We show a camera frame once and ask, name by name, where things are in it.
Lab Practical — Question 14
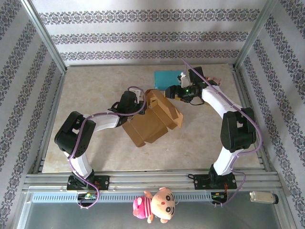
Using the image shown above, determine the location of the brown cardboard box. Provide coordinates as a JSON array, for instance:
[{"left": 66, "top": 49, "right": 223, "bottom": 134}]
[{"left": 122, "top": 88, "right": 184, "bottom": 148}]

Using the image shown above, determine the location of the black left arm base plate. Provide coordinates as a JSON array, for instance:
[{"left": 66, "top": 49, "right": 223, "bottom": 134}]
[{"left": 66, "top": 175, "right": 110, "bottom": 191}]

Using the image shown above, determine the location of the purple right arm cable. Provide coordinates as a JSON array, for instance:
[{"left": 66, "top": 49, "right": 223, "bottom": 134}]
[{"left": 182, "top": 59, "right": 263, "bottom": 208}]

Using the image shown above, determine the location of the pink pencil sharpener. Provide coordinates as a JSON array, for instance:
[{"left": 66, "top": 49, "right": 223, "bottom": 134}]
[{"left": 206, "top": 75, "right": 222, "bottom": 86}]

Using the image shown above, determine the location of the aluminium frame post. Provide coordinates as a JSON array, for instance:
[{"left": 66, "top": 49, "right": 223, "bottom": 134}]
[
  {"left": 20, "top": 0, "right": 67, "bottom": 73},
  {"left": 233, "top": 0, "right": 279, "bottom": 70}
]

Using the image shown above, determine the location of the blue and white paper box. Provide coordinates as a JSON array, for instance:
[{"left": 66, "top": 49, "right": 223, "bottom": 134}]
[{"left": 154, "top": 70, "right": 189, "bottom": 91}]

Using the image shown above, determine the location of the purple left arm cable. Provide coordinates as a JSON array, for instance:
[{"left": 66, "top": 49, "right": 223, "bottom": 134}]
[{"left": 68, "top": 85, "right": 146, "bottom": 210}]

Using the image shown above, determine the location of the grey slotted cable duct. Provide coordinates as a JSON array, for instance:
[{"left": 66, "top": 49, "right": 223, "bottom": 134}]
[{"left": 30, "top": 192, "right": 227, "bottom": 203}]

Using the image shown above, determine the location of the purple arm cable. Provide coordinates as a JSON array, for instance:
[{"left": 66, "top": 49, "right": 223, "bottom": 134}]
[
  {"left": 68, "top": 85, "right": 146, "bottom": 210},
  {"left": 182, "top": 59, "right": 263, "bottom": 208}
]

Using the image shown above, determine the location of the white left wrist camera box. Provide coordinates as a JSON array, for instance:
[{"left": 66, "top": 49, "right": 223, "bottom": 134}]
[{"left": 128, "top": 87, "right": 145, "bottom": 102}]

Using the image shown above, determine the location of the clear bottle with black cap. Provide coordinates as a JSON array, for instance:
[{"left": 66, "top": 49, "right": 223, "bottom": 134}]
[{"left": 249, "top": 190, "right": 279, "bottom": 205}]

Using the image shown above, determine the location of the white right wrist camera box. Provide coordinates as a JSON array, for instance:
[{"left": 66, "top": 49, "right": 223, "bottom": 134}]
[{"left": 177, "top": 71, "right": 190, "bottom": 88}]

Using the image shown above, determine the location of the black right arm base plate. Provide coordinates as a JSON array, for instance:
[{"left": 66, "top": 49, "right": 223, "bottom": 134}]
[{"left": 193, "top": 173, "right": 236, "bottom": 191}]

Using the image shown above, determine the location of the pink plush doll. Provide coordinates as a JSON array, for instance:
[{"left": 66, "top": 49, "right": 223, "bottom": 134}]
[{"left": 132, "top": 187, "right": 176, "bottom": 224}]

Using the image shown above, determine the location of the aluminium frame cross rail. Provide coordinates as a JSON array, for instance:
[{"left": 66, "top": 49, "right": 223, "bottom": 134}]
[{"left": 22, "top": 170, "right": 284, "bottom": 191}]

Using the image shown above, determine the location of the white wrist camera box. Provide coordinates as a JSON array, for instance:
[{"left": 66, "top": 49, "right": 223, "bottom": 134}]
[
  {"left": 128, "top": 87, "right": 145, "bottom": 102},
  {"left": 177, "top": 71, "right": 190, "bottom": 88}
]

